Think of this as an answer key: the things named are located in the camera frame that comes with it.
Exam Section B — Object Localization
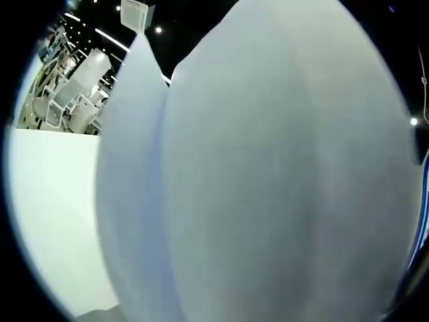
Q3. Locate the white office chair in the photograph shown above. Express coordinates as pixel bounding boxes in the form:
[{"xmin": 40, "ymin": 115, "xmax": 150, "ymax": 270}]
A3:
[
  {"xmin": 55, "ymin": 77, "xmax": 90, "ymax": 117},
  {"xmin": 45, "ymin": 83, "xmax": 73, "ymax": 130}
]

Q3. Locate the white pillar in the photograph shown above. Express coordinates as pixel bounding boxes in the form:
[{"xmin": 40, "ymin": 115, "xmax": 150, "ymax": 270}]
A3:
[{"xmin": 78, "ymin": 48, "xmax": 112, "ymax": 92}]

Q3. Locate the ceiling air conditioner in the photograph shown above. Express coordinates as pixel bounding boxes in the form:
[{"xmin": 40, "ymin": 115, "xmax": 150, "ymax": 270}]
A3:
[{"xmin": 120, "ymin": 0, "xmax": 156, "ymax": 34}]

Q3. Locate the long ceiling light strip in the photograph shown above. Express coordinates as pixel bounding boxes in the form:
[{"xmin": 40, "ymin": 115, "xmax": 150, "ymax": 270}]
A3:
[{"xmin": 95, "ymin": 28, "xmax": 131, "ymax": 53}]

